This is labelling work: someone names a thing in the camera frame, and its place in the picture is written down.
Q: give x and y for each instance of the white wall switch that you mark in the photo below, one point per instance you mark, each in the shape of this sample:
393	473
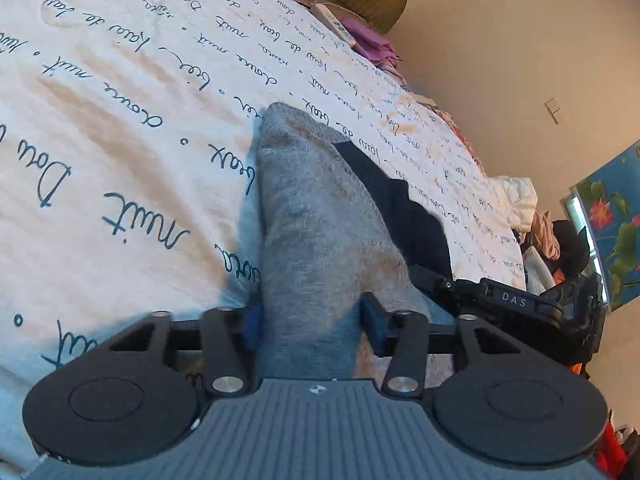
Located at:
553	109

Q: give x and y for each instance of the white script printed blanket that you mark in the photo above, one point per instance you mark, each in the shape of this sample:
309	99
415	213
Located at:
150	125

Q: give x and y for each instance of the pile of mixed clothes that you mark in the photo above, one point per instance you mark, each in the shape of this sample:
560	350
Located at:
540	230

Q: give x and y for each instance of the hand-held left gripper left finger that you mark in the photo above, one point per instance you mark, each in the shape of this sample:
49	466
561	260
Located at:
254	322

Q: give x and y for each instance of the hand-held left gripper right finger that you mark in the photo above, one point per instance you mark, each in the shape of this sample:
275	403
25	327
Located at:
373	321

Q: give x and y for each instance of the blue floral wall poster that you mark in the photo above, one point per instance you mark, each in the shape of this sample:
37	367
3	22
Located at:
607	225

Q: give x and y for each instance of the purple cloth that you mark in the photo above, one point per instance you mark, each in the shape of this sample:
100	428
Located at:
370	42

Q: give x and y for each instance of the orange cloth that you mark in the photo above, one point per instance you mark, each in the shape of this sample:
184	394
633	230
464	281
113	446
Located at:
612	450

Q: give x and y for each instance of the grey sock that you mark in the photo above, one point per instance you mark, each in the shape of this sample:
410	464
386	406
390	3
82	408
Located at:
325	240

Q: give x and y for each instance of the white remote control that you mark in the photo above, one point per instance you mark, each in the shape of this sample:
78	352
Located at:
332	20

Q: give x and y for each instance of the navy sock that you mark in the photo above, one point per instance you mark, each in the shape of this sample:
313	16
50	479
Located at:
400	205

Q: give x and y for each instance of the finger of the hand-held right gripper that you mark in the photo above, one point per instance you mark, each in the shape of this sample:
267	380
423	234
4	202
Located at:
445	287

